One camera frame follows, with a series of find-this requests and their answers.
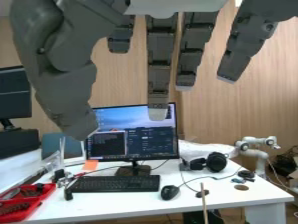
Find black headphones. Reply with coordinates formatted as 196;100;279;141
178;151;230;174

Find black monitor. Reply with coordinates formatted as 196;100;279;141
0;65;33;131

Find black mouse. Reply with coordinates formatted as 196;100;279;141
159;184;182;202

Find black keyboard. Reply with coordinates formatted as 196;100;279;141
67;174;162;194

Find small white jointed device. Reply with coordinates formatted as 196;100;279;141
232;135;283;183

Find white desk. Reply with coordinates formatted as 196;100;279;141
0;155;296;224

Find small black block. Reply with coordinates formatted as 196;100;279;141
62;187;74;202

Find red tray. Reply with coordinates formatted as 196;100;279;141
0;198;43;224
0;182;58;208

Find computer monitor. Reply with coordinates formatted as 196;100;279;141
83;102;180;177

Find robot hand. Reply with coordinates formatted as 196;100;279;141
8;0;298;141

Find orange sticky note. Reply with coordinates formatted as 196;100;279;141
81;159;101;172

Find thin stick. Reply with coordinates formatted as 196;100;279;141
198;182;210;224

